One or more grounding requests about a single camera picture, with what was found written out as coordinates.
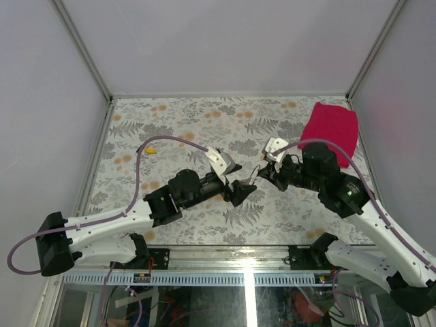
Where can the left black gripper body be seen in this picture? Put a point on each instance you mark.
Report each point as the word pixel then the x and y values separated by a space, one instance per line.
pixel 210 189

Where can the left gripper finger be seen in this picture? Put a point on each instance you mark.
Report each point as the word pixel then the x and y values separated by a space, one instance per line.
pixel 229 168
pixel 241 191

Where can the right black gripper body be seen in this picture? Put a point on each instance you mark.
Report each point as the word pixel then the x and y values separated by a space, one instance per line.
pixel 292 173

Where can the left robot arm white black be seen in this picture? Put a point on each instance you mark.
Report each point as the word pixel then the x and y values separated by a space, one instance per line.
pixel 114 236

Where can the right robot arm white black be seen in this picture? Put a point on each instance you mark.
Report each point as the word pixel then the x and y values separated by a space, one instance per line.
pixel 407 270

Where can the loose yellow key tag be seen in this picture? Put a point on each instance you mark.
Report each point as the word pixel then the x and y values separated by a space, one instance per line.
pixel 150 151

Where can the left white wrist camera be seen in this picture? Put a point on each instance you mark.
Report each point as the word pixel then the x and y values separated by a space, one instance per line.
pixel 216 159

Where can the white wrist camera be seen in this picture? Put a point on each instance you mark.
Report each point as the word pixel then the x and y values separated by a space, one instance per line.
pixel 272 152
pixel 216 159

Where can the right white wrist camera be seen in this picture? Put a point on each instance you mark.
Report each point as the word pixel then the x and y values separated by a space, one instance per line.
pixel 272 152

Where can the aluminium front rail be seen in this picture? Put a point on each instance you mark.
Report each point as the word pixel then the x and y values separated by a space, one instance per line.
pixel 208 266

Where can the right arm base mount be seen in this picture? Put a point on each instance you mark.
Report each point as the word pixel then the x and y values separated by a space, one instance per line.
pixel 312 257

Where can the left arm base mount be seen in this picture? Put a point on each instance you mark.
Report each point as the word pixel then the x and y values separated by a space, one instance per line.
pixel 143 257

